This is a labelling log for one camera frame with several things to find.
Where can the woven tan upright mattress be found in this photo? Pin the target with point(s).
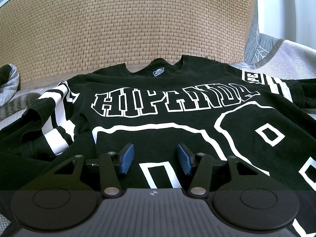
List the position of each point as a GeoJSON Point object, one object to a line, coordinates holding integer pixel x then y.
{"type": "Point", "coordinates": [53, 38]}

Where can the black printed sweatshirt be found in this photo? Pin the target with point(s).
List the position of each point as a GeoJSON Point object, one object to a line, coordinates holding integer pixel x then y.
{"type": "Point", "coordinates": [172, 123]}

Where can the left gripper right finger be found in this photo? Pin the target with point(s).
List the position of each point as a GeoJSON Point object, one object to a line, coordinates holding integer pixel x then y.
{"type": "Point", "coordinates": [200, 166]}

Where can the black grey folded garment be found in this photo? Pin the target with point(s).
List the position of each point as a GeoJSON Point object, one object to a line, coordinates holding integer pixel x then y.
{"type": "Point", "coordinates": [9, 82]}

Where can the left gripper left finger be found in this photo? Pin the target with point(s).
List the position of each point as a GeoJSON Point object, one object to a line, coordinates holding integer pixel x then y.
{"type": "Point", "coordinates": [112, 163]}

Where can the grey patterned bed sheet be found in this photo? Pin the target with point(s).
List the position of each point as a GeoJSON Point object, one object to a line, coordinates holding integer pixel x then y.
{"type": "Point", "coordinates": [258, 46]}

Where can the grey tabby cat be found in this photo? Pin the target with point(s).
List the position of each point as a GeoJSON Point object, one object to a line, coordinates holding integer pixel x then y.
{"type": "Point", "coordinates": [19, 103]}

